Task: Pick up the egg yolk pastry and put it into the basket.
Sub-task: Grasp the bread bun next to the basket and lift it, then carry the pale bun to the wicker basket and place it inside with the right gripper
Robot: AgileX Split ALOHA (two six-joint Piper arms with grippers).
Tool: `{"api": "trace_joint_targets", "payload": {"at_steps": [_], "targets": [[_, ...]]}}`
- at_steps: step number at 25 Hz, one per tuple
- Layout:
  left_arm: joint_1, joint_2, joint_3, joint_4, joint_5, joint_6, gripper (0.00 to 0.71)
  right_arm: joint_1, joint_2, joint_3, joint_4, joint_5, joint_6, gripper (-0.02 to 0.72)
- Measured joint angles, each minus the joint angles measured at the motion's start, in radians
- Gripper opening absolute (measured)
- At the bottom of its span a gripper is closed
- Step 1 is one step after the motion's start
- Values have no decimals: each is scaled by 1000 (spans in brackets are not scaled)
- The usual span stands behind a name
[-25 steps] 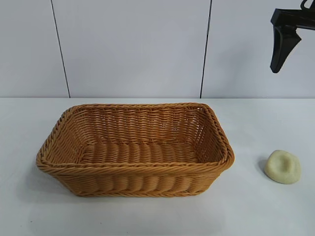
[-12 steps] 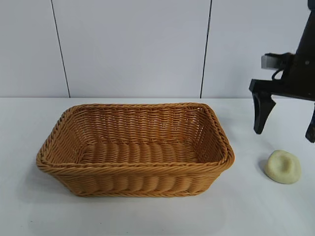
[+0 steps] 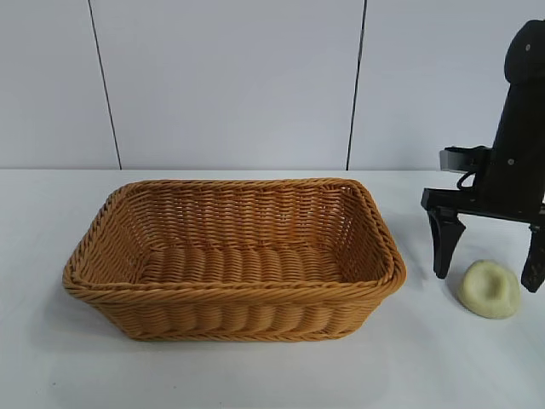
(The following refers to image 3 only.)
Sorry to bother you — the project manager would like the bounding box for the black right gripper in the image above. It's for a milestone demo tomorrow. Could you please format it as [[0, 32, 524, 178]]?
[[420, 84, 545, 295]]

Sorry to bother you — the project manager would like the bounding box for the pale yellow egg yolk pastry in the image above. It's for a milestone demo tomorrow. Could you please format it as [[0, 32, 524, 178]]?
[[457, 258, 523, 320]]

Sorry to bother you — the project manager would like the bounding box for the brown woven wicker basket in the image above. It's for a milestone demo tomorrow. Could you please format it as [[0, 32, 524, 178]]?
[[62, 177, 409, 343]]

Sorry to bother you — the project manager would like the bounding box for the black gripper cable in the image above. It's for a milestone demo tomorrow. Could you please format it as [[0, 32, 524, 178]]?
[[456, 169, 480, 190]]

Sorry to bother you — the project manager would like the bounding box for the grey black wrist camera box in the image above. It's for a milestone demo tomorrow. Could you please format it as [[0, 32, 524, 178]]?
[[439, 146, 491, 175]]

